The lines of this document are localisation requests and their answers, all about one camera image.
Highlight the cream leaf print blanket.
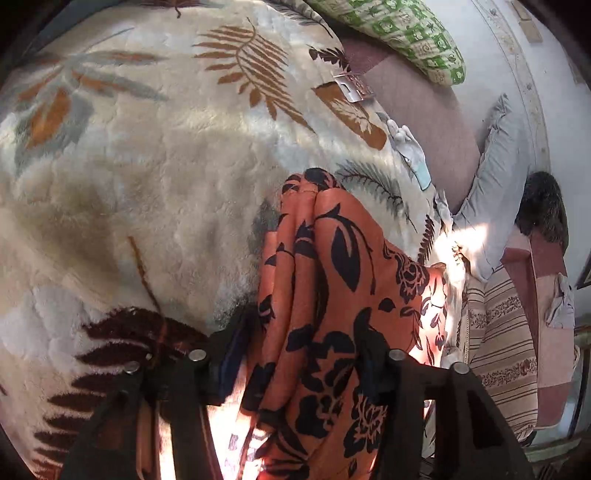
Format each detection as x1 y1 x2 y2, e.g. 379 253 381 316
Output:
0 0 451 480

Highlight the blanket label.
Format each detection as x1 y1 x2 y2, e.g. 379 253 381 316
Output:
332 71 377 102

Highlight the striped floral cloth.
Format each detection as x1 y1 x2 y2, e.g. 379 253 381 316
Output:
455 265 541 444

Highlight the grey frilled pillow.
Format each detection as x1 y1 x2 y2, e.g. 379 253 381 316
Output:
452 95 532 282

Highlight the white and teal cloth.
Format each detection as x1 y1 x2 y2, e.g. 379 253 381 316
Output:
376 113 432 190

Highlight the mauve pillow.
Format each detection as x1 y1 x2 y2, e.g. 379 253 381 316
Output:
339 37 483 215

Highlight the white crumpled cloth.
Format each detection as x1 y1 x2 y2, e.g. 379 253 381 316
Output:
545 273 575 328

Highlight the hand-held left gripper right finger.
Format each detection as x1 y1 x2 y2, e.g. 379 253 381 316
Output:
360 348 536 480

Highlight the orange floral cloth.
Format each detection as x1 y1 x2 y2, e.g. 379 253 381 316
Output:
240 168 451 480

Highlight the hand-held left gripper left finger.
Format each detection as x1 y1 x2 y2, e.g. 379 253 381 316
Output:
59 305 258 480

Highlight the dark furry thing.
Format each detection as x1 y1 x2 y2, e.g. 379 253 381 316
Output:
515 172 570 243

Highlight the green patterned pillow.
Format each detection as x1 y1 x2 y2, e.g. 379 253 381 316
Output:
305 0 466 86

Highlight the pink cloth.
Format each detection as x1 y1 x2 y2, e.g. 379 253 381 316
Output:
503 231 580 430

